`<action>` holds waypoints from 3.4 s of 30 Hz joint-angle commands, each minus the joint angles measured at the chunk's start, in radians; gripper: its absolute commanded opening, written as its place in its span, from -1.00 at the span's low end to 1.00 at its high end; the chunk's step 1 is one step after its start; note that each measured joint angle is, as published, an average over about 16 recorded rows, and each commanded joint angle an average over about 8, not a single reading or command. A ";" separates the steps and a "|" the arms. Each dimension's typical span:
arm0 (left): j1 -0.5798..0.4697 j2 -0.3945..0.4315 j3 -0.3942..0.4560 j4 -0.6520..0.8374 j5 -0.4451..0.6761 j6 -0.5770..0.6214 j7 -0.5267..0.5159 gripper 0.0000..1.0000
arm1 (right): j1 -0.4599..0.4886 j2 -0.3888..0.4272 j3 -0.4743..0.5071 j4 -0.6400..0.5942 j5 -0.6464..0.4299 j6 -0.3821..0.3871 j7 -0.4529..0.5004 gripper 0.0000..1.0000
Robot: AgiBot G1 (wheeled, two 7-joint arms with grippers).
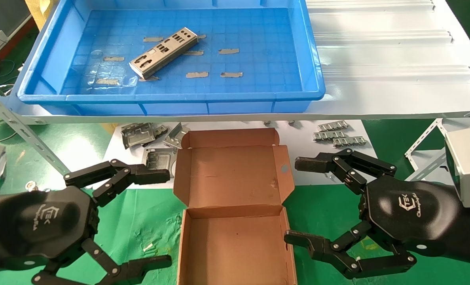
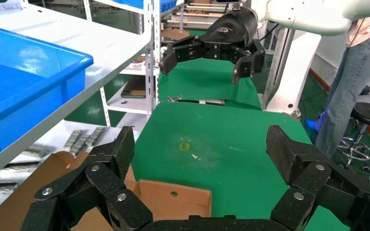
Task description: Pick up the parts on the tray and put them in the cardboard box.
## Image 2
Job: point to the brown cardboard box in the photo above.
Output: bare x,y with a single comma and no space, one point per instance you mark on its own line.
172,204

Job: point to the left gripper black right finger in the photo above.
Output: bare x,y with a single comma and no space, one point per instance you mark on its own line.
309,178

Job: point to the white robot torso column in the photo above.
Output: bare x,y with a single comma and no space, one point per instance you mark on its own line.
296,73

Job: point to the white metal shelf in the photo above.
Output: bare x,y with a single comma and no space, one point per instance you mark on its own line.
86,38

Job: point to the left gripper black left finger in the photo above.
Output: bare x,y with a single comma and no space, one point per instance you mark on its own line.
108,178

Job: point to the blue plastic tray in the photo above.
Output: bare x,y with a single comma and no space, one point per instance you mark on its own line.
28,79

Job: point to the blue plastic bin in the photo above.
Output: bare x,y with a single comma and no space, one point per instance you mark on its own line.
134,3

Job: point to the silver metal tube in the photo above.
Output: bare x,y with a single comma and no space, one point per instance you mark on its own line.
212,102

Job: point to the yellow tape mark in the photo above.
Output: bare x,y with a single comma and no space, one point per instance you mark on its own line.
184,146

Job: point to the white board under shelf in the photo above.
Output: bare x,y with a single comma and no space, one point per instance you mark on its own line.
54,137

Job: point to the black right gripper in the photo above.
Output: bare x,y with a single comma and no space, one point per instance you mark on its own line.
233,28

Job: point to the blue shoe cover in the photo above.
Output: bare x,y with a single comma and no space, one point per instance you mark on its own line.
319,121

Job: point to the person in jeans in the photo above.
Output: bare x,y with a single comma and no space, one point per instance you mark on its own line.
347,89

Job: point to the green cloth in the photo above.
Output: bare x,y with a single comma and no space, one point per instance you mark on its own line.
229,159

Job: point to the silver binder clip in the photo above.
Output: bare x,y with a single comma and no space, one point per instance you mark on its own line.
174,98

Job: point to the grey metal strip part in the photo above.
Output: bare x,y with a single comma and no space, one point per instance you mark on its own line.
96,136
72,139
33,152
22,165
82,144

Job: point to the white metal storage rack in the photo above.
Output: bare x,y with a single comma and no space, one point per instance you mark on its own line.
134,71

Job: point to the wooden slat rack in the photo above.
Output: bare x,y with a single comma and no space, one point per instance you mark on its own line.
201,14

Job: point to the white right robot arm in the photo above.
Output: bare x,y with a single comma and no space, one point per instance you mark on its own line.
300,16

